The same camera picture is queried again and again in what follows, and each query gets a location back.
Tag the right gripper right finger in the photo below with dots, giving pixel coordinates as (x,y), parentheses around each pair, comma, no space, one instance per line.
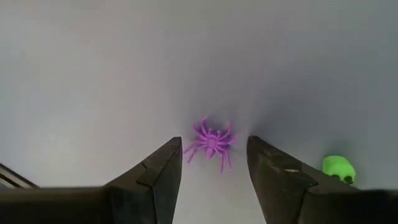
(276,186)

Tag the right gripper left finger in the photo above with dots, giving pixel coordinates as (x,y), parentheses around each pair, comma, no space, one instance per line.
(152,189)

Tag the green plastic skeleton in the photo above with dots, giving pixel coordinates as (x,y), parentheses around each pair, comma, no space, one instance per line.
(339,168)

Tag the purple plastic spider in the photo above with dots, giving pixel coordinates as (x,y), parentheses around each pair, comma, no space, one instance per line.
(212,143)

